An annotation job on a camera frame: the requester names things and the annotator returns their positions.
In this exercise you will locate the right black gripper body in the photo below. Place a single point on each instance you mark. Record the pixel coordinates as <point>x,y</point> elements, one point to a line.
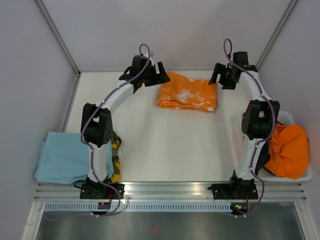
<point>226,79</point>

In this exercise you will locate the white slotted cable duct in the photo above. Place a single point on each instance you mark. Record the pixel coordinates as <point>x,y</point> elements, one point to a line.
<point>86,206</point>

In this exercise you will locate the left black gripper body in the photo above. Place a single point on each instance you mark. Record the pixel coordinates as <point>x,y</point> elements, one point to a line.
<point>149,76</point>

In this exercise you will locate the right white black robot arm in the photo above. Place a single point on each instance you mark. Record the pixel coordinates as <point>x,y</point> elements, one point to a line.
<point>258,123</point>

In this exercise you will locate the left aluminium frame post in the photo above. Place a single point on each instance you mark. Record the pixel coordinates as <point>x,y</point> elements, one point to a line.
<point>57,36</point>

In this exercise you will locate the white plastic laundry basket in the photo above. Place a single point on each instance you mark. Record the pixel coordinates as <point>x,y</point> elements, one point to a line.
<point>284,118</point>

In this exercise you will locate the plain orange garment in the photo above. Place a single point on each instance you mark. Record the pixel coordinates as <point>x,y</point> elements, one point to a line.
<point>289,152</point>

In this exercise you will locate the aluminium mounting rail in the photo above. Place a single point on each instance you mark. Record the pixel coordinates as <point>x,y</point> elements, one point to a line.
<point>170,191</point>

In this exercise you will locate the aluminium frame post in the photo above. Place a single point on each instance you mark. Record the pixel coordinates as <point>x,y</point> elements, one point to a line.
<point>292,4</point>
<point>57,36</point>

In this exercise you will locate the orange white tie-dye trousers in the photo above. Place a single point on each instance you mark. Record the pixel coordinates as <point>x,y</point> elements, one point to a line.
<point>185,93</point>

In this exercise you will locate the right aluminium frame post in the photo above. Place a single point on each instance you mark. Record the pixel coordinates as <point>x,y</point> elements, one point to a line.
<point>292,4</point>

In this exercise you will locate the black garment in basket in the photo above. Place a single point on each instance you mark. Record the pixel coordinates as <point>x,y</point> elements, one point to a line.
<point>269,157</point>

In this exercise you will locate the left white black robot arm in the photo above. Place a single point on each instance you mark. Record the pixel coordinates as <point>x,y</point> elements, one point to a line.
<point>97,128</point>

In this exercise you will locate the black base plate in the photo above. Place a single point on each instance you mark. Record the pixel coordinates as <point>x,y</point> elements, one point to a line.
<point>99,192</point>
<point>224,191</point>

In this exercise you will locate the camouflage yellow folded trousers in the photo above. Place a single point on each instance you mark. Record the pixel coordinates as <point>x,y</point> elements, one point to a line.
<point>116,143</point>

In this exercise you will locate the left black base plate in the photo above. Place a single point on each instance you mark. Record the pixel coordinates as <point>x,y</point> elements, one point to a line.
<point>99,192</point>

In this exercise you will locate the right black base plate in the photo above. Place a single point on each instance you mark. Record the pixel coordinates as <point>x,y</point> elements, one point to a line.
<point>224,191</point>

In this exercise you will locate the light blue folded trousers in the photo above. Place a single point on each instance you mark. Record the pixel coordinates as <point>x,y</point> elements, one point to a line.
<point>64,159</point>

